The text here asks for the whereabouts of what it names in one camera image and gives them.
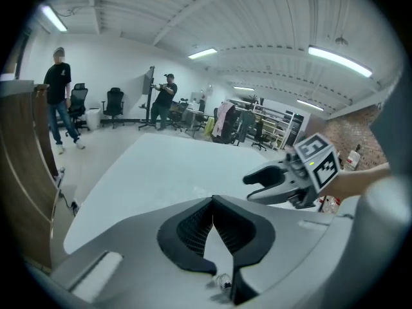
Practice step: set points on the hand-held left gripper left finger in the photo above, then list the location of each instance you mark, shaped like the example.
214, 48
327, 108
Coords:
135, 253

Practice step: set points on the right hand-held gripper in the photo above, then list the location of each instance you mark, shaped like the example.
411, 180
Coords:
317, 166

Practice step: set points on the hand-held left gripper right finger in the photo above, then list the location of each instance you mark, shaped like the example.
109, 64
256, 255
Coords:
277, 237

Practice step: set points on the person's right forearm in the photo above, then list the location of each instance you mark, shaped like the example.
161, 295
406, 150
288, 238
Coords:
360, 180

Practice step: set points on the black office chair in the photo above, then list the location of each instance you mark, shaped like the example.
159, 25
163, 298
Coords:
230, 130
259, 137
177, 114
78, 103
113, 105

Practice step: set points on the dark door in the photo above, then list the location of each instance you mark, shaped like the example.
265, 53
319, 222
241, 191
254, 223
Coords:
294, 127

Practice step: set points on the white shelving unit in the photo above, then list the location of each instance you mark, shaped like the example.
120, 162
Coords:
278, 122

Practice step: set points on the grey garment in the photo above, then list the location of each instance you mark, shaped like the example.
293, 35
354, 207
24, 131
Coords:
247, 121

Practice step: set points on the pink garment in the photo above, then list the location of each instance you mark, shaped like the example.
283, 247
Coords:
223, 116

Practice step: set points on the yellow garment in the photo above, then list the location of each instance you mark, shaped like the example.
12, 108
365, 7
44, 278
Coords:
209, 127

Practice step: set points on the potted plant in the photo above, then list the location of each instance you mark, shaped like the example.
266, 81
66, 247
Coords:
254, 98

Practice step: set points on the ceiling tube light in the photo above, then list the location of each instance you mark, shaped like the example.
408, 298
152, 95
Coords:
339, 60
202, 53
243, 88
309, 105
53, 18

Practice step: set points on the office desk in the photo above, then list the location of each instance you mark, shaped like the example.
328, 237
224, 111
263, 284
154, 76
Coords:
193, 116

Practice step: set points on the white plastic bin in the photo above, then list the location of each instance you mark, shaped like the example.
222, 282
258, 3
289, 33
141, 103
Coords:
93, 119

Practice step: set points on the brown wooden cabinet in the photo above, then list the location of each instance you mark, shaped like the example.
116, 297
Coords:
22, 156

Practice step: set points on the screen on rolling stand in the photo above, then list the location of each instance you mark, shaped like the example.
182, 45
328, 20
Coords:
148, 84

